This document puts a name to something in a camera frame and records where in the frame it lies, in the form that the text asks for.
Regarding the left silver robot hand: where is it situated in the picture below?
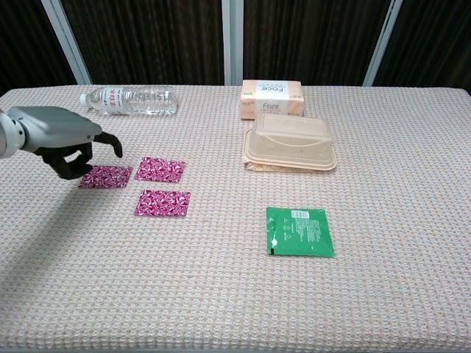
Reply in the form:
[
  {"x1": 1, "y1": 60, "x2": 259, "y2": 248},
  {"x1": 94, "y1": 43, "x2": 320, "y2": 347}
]
[{"x1": 7, "y1": 105, "x2": 124, "y2": 180}]

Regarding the clear plastic water bottle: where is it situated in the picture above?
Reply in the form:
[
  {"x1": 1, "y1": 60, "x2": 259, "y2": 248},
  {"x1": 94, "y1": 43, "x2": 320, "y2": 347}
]
[{"x1": 79, "y1": 85, "x2": 179, "y2": 117}]

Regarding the dark brown curtain panel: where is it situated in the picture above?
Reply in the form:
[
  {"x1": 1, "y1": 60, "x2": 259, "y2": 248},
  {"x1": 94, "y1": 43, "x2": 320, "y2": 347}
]
[
  {"x1": 60, "y1": 0, "x2": 225, "y2": 86},
  {"x1": 242, "y1": 0, "x2": 391, "y2": 88},
  {"x1": 0, "y1": 0, "x2": 77, "y2": 97},
  {"x1": 373, "y1": 0, "x2": 471, "y2": 97}
]

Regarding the orange cardboard box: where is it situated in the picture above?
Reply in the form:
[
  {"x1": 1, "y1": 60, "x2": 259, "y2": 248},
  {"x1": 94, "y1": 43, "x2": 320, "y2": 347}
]
[{"x1": 240, "y1": 79, "x2": 305, "y2": 121}]

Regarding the pink woven tablecloth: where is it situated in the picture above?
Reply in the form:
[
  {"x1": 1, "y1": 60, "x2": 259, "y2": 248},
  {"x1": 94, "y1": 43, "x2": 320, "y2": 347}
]
[{"x1": 0, "y1": 84, "x2": 471, "y2": 353}]

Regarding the beige lidded takeaway box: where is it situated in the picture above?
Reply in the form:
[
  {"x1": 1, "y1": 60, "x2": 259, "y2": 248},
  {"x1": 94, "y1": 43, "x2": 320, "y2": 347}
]
[{"x1": 241, "y1": 113, "x2": 339, "y2": 173}]

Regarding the green foil sachet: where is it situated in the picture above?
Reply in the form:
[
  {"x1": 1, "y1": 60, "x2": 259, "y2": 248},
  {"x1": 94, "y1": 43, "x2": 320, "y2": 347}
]
[{"x1": 265, "y1": 206, "x2": 336, "y2": 258}]

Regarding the grey metal frame post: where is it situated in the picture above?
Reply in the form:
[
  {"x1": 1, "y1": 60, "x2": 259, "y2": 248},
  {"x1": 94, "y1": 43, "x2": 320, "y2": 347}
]
[
  {"x1": 220, "y1": 0, "x2": 246, "y2": 86},
  {"x1": 40, "y1": 0, "x2": 93, "y2": 85},
  {"x1": 362, "y1": 0, "x2": 403, "y2": 88}
]

